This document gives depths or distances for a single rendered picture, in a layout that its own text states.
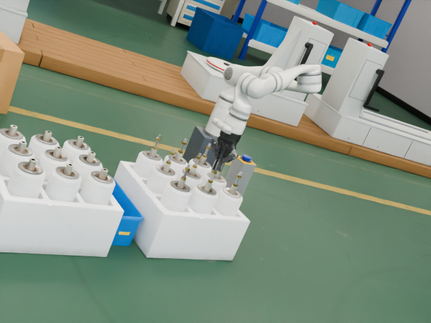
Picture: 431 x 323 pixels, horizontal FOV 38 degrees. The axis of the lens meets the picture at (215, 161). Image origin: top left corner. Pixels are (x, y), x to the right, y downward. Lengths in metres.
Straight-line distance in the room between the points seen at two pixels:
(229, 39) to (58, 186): 5.03
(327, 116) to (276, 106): 0.59
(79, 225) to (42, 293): 0.27
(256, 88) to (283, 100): 2.46
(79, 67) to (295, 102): 1.59
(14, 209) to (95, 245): 0.32
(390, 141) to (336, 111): 0.55
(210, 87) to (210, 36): 2.44
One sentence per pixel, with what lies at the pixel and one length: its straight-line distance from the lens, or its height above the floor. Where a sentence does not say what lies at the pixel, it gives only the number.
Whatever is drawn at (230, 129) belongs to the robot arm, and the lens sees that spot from 2.11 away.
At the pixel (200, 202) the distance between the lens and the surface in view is 2.23.
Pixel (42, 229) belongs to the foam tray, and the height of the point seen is 0.09.
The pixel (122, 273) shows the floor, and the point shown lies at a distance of 2.06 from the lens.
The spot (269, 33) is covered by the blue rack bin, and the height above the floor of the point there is 0.38.
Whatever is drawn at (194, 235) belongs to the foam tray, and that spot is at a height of 0.10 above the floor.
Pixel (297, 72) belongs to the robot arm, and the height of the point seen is 0.75.
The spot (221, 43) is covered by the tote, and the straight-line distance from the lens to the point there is 6.78.
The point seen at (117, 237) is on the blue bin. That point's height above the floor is 0.03.
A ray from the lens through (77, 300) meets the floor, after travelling 1.87.
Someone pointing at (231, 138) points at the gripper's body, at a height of 0.47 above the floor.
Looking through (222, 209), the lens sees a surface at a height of 0.19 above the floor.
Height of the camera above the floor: 1.04
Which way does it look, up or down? 18 degrees down
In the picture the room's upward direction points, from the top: 23 degrees clockwise
